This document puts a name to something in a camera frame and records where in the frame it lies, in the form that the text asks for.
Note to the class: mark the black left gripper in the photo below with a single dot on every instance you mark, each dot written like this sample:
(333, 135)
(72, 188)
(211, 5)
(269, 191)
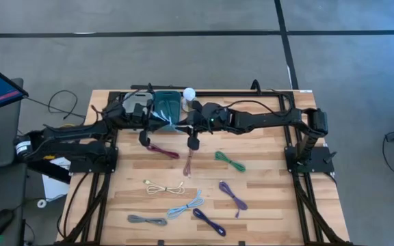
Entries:
(139, 118)

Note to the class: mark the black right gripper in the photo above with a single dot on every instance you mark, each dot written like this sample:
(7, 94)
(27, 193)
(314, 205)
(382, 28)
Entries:
(207, 119)

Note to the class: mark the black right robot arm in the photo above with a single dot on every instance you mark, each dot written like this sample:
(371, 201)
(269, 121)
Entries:
(269, 119)

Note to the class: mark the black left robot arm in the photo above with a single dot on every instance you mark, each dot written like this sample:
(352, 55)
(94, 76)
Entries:
(80, 131)

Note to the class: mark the teal plastic bin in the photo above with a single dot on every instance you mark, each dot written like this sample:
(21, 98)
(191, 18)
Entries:
(168, 100)

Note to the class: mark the white plastic bin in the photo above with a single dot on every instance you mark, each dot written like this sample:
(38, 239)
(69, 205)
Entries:
(137, 99)

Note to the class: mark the white paper sheet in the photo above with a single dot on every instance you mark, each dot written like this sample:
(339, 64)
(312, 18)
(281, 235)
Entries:
(53, 188)

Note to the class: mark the white tape roll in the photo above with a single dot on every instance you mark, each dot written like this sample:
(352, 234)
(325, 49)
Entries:
(38, 204)

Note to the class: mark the dark office desk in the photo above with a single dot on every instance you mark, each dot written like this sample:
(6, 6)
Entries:
(2, 153)

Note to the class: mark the black aluminium table frame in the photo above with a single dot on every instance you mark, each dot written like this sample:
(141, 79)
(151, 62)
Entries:
(238, 93)

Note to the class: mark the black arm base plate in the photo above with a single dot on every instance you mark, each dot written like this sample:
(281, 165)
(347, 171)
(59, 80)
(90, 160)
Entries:
(87, 167)
(320, 164)

